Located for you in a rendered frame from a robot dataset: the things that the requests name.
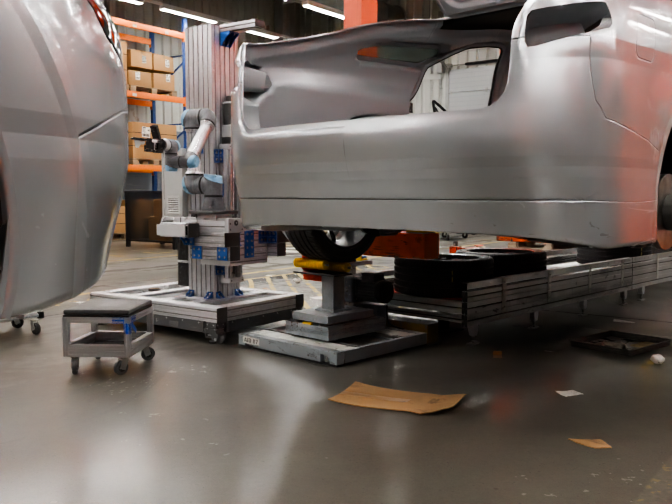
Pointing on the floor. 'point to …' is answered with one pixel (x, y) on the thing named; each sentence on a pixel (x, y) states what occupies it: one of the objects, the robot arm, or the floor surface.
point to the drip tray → (636, 343)
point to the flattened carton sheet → (395, 399)
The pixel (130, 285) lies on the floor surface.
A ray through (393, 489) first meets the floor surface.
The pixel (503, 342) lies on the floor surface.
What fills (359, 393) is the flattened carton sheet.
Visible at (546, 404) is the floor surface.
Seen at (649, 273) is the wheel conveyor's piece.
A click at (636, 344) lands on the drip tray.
